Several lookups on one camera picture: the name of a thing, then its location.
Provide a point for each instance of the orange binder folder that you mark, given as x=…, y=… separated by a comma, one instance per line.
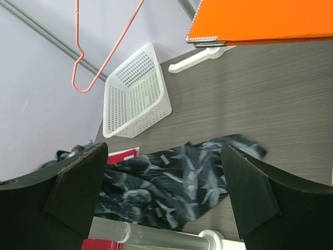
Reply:
x=232, y=23

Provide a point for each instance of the pink wire hanger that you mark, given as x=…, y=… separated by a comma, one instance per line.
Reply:
x=100, y=27

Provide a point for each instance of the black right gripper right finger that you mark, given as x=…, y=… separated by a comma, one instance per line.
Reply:
x=274, y=209

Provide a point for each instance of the dark shark-print shorts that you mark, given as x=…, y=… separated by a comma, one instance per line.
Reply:
x=170, y=188

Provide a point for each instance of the red notebook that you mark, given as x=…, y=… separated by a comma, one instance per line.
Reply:
x=99, y=244

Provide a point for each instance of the white perforated plastic basket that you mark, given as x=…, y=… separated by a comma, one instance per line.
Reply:
x=135, y=96

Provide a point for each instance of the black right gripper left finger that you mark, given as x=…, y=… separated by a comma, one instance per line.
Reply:
x=53, y=207

